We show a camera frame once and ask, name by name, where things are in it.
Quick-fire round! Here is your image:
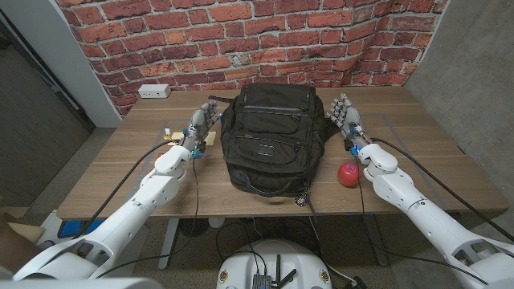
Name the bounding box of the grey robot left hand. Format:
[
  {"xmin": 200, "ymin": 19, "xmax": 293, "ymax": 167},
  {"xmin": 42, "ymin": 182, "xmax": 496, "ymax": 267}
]
[{"xmin": 180, "ymin": 100, "xmax": 222, "ymax": 150}]

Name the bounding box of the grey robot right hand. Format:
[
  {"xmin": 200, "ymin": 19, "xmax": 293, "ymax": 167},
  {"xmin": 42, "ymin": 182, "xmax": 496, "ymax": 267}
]
[{"xmin": 324, "ymin": 92, "xmax": 373, "ymax": 152}]

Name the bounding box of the black backpack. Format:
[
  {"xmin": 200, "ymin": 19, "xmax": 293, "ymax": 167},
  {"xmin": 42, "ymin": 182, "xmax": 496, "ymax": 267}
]
[{"xmin": 207, "ymin": 82, "xmax": 341, "ymax": 199}]

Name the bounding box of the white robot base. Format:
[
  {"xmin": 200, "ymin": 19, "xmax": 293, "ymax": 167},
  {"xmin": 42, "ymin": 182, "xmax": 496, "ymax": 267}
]
[{"xmin": 215, "ymin": 238, "xmax": 333, "ymax": 289}]

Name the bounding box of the yellow sticky note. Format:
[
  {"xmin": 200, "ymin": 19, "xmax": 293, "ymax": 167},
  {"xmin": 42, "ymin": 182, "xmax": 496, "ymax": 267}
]
[{"xmin": 167, "ymin": 130, "xmax": 217, "ymax": 146}]

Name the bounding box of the red ball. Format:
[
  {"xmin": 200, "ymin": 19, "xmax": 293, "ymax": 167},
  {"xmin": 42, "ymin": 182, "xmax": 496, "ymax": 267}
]
[{"xmin": 337, "ymin": 161, "xmax": 361, "ymax": 188}]

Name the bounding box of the white power strip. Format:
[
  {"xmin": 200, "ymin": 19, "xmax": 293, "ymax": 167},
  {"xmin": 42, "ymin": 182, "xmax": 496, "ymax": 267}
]
[{"xmin": 137, "ymin": 83, "xmax": 172, "ymax": 100}]

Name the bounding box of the brick print backdrop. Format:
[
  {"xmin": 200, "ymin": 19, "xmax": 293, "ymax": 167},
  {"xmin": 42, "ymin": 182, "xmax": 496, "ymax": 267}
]
[{"xmin": 55, "ymin": 0, "xmax": 451, "ymax": 117}]

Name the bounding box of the black round floor disc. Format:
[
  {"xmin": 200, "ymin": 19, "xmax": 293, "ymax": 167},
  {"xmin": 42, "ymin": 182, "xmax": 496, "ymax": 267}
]
[{"xmin": 178, "ymin": 218, "xmax": 210, "ymax": 238}]

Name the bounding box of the white table leg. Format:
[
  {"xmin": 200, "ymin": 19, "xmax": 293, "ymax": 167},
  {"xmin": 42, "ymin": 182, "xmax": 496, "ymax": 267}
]
[{"xmin": 157, "ymin": 218, "xmax": 180, "ymax": 271}]

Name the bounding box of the grey table leg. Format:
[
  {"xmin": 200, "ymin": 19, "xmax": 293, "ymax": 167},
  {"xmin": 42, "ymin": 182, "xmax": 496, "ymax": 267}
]
[{"xmin": 363, "ymin": 214, "xmax": 390, "ymax": 268}]

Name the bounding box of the blue floor mat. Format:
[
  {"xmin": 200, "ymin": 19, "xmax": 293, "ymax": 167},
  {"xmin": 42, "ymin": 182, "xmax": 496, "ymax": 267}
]
[{"xmin": 58, "ymin": 219, "xmax": 105, "ymax": 238}]

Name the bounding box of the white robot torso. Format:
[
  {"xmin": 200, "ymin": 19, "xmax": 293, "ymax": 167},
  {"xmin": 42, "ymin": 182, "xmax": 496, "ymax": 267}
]
[{"xmin": 0, "ymin": 276, "xmax": 164, "ymax": 289}]

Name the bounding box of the brown cardboard box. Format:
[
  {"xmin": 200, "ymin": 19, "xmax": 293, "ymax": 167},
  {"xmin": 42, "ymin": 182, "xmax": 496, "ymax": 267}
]
[{"xmin": 0, "ymin": 212, "xmax": 45, "ymax": 274}]

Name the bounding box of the red-handled knife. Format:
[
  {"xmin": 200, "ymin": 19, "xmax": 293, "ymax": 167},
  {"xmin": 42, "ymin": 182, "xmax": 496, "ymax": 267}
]
[{"xmin": 157, "ymin": 152, "xmax": 214, "ymax": 161}]

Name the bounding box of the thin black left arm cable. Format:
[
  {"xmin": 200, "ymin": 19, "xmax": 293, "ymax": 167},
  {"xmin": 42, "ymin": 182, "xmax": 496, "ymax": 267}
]
[{"xmin": 95, "ymin": 157, "xmax": 201, "ymax": 279}]

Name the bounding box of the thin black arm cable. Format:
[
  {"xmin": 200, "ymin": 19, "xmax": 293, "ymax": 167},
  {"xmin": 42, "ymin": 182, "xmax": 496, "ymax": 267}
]
[
  {"xmin": 95, "ymin": 157, "xmax": 201, "ymax": 279},
  {"xmin": 354, "ymin": 154, "xmax": 490, "ymax": 286}
]

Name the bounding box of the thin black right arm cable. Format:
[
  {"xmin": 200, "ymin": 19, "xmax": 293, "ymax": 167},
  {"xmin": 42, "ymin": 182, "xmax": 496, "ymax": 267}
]
[{"xmin": 354, "ymin": 154, "xmax": 490, "ymax": 286}]

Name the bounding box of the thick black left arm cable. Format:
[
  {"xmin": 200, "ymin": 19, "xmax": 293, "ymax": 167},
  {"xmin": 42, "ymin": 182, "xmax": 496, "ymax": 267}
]
[{"xmin": 74, "ymin": 139, "xmax": 174, "ymax": 238}]

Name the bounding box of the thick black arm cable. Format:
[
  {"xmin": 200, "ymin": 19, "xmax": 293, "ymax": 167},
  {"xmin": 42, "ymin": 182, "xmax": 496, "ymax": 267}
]
[
  {"xmin": 74, "ymin": 139, "xmax": 174, "ymax": 238},
  {"xmin": 371, "ymin": 137, "xmax": 514, "ymax": 243}
]

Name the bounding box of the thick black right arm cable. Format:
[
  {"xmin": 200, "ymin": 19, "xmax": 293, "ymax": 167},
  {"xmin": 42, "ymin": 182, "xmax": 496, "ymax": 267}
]
[{"xmin": 371, "ymin": 137, "xmax": 514, "ymax": 243}]

